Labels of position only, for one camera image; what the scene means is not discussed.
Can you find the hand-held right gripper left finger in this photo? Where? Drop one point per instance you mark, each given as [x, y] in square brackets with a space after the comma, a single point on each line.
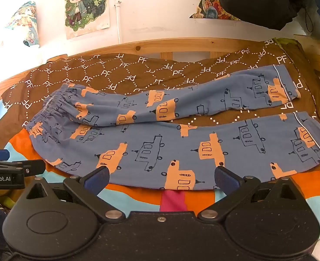
[99, 179]

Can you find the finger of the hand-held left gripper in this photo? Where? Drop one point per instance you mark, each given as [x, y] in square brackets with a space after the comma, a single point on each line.
[2, 163]

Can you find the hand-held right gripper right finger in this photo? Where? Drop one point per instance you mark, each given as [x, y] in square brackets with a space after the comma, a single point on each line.
[224, 180]

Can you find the blue printed pants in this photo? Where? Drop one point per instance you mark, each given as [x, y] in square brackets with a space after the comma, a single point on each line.
[176, 146]

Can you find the colourful orange and blue bedsheet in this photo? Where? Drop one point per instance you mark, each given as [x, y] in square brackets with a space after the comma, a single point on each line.
[138, 195]

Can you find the brown patterned blanket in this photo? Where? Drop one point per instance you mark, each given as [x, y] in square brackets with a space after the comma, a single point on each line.
[94, 68]

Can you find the green cloth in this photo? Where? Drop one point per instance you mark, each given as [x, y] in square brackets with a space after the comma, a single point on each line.
[285, 42]

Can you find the black hanging garment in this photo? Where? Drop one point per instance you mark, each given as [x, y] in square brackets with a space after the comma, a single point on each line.
[252, 2]

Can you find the curled colourful wall poster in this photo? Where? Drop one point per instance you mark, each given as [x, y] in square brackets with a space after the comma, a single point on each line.
[26, 24]

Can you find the wooden bed frame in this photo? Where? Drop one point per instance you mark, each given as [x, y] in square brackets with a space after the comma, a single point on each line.
[149, 46]

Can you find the white wall pipe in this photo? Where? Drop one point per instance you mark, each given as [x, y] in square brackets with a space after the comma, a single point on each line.
[119, 24]

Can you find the wall poster with blond figure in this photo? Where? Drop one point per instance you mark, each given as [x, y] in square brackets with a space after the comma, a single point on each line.
[85, 5]

